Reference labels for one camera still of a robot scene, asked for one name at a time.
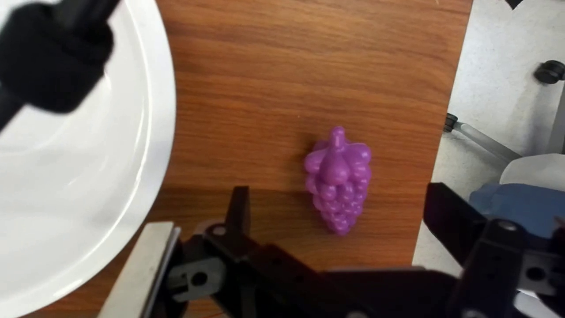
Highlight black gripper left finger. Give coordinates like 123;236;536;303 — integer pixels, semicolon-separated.
204;185;282;318

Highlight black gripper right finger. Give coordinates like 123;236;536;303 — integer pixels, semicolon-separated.
423;183;518;318

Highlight white bowl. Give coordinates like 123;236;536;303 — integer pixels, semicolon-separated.
0;0;176;318

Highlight blue white cloth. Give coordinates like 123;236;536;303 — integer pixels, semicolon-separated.
469;183;565;238

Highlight purple toy grapes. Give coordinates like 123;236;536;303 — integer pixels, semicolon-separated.
303;125;370;234

